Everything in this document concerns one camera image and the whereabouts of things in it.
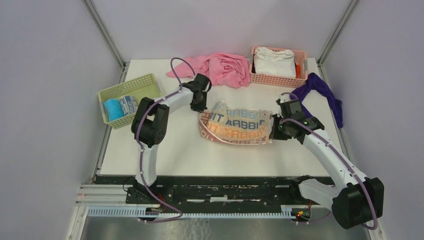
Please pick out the orange item in basket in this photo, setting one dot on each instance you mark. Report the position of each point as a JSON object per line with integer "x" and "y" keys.
{"x": 298, "y": 70}

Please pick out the purple cloth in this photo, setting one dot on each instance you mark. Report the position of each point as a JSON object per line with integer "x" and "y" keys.
{"x": 314, "y": 82}

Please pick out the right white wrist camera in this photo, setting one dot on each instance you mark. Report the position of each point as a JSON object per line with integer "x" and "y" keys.
{"x": 284, "y": 97}

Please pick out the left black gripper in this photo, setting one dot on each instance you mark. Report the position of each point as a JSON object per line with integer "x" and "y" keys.
{"x": 201, "y": 107}

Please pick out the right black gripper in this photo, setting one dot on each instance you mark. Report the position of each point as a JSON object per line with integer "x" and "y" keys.
{"x": 274, "y": 134}

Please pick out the white folded towel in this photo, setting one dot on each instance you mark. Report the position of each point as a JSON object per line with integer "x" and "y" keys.
{"x": 275, "y": 63}

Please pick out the blue white patterned cloth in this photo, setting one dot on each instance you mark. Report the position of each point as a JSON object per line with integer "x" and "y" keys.
{"x": 128, "y": 104}

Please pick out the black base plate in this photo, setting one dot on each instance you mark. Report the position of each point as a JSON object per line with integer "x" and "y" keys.
{"x": 213, "y": 194}

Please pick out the blue towel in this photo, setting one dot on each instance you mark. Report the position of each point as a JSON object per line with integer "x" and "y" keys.
{"x": 114, "y": 109}

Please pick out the pink towel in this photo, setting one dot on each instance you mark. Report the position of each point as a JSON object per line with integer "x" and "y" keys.
{"x": 223, "y": 69}

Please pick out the green plastic basket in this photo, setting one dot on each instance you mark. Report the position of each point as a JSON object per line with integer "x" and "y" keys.
{"x": 139, "y": 87}

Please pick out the white cable duct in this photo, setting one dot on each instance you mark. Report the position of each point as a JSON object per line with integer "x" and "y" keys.
{"x": 143, "y": 212}

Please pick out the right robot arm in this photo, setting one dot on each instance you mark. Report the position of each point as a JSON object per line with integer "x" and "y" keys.
{"x": 354, "y": 198}

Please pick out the pink plastic basket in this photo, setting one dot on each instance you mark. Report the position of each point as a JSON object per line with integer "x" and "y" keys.
{"x": 299, "y": 59}

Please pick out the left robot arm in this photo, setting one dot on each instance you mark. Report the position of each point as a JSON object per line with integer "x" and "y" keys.
{"x": 151, "y": 121}

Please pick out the beige rabbit print towel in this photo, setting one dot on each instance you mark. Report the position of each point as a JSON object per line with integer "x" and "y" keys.
{"x": 236, "y": 126}

